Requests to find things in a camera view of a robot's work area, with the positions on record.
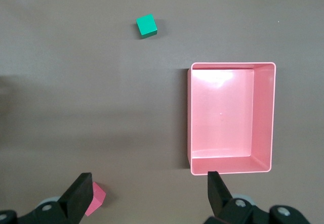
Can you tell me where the pink cube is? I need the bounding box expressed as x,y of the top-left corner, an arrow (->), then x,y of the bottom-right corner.
85,182 -> 107,217

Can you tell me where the green cube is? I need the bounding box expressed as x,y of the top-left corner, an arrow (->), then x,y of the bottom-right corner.
135,13 -> 158,40

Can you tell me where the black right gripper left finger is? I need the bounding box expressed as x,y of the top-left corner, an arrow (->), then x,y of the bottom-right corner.
0,172 -> 94,224

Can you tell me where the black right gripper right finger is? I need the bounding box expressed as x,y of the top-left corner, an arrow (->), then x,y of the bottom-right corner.
206,170 -> 311,224

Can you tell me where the pink plastic bin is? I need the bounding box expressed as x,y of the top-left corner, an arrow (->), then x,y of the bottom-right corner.
186,61 -> 277,176

